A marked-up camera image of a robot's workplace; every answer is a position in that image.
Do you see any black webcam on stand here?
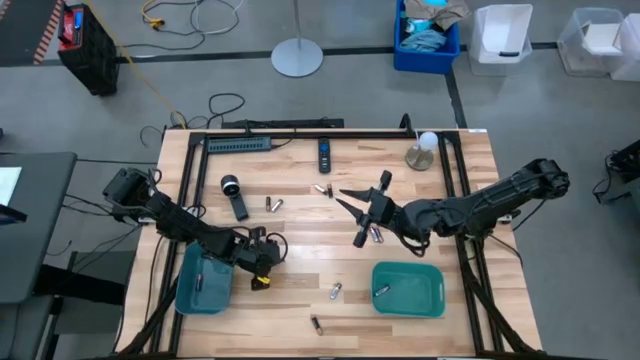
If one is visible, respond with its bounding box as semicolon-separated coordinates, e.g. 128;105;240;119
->
220;174;250;222

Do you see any black equipment with cables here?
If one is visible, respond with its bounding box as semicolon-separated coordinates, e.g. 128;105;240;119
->
591;138;640;205

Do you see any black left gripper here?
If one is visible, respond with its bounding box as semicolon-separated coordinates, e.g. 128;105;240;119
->
227;225;290;293

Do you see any dark grey desk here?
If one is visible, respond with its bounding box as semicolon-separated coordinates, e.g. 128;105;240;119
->
0;152;79;305

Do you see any grey round floor stand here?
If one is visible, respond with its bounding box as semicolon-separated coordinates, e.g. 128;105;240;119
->
270;0;325;79

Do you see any black remote control blue button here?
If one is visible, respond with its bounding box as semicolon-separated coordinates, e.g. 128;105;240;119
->
317;137;333;175

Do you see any translucent white plastic bin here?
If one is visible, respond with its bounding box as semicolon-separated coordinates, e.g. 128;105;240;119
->
609;12;640;82

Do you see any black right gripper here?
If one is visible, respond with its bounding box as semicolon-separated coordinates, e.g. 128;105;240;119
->
334;170;402;249

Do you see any light blue cloth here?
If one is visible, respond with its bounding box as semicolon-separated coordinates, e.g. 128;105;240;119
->
398;28;447;52

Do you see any white floor cable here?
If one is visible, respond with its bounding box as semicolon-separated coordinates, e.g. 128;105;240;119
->
189;0;246;37

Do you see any black case with red top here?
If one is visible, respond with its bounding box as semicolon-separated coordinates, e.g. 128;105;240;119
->
56;3;121;98

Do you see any black looped floor cable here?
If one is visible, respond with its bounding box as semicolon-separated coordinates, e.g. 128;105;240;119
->
207;92;247;129

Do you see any clear plastic bin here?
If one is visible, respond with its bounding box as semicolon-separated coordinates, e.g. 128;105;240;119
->
556;6;626;77

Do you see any yellow extension cable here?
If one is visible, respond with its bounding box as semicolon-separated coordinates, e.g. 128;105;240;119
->
141;0;167;31

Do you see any black floor power strip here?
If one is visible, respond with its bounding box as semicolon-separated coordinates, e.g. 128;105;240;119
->
221;117;346;131

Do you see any lit screen device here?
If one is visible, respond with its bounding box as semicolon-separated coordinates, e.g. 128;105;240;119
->
0;166;29;226

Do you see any black aluminium table frame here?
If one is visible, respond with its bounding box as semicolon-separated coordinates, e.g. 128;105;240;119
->
119;128;541;359

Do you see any brown crumpled cloth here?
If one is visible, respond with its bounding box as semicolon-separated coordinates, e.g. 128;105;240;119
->
402;0;471;30

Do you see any dark multi-port USB hub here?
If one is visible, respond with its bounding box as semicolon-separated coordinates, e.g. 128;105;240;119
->
206;136;273;155

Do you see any white box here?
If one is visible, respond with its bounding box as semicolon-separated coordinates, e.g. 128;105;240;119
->
582;23;621;55

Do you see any teal plastic tray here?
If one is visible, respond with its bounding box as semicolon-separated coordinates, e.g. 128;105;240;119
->
370;260;447;319
173;241;235;317

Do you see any black mat hazard striped edge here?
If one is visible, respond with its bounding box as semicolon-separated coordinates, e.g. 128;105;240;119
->
0;0;65;67

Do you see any brass lamp with white bulb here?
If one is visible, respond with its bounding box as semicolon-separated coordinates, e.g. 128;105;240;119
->
403;130;440;172

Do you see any blue plastic bin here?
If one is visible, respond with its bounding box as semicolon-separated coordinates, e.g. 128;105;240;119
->
392;0;462;75

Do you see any thin yellow cord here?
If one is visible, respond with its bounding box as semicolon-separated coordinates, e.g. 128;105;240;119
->
82;0;179;119

